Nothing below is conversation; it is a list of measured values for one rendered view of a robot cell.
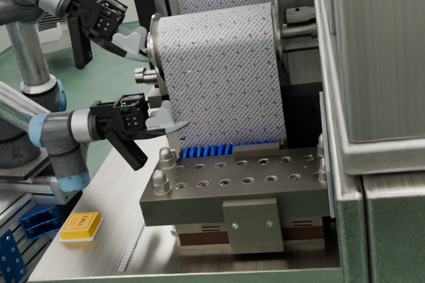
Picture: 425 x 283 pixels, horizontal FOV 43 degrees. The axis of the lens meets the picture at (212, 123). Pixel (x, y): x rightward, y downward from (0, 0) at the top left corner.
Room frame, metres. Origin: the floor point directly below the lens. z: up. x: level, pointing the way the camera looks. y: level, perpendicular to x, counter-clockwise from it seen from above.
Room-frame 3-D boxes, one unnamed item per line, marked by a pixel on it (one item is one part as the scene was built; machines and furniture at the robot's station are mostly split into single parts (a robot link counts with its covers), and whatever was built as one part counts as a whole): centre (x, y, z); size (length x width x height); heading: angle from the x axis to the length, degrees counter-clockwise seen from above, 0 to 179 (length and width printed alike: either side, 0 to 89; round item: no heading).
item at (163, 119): (1.06, 0.10, 1.11); 0.09 x 0.03 x 0.06; 76
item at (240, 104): (1.04, -0.04, 1.12); 0.23 x 0.01 x 0.18; 77
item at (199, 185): (0.92, -0.04, 1.00); 0.40 x 0.16 x 0.06; 77
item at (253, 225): (0.82, -0.04, 0.96); 0.10 x 0.03 x 0.11; 77
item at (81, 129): (1.12, 0.27, 1.11); 0.08 x 0.05 x 0.08; 167
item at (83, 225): (1.03, 0.34, 0.91); 0.07 x 0.07 x 0.02; 77
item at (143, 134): (1.06, 0.14, 1.09); 0.09 x 0.05 x 0.02; 76
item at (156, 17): (1.13, 0.08, 1.25); 0.15 x 0.01 x 0.15; 167
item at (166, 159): (1.01, 0.11, 1.05); 0.04 x 0.04 x 0.04
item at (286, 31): (1.06, -0.21, 1.25); 0.07 x 0.04 x 0.04; 77
